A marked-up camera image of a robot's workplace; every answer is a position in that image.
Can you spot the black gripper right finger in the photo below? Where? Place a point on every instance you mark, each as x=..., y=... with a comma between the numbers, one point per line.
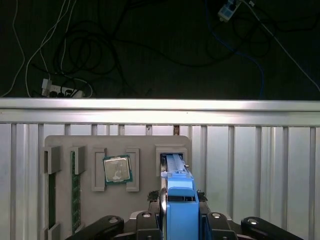
x=217, y=225

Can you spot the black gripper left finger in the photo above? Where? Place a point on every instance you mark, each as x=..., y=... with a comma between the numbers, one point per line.
x=146, y=225

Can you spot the hard disk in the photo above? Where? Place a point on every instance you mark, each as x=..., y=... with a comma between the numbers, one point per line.
x=180, y=185

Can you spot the grey parts rack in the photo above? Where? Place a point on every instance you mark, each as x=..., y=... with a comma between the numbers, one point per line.
x=112, y=200

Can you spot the silver topped CPU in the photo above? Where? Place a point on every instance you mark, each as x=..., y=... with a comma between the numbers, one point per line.
x=117, y=170

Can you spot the green RAM stick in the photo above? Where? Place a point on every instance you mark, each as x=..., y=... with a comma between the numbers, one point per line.
x=75, y=190

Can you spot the white blue power strip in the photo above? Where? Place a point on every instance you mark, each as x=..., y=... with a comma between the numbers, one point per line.
x=228, y=8

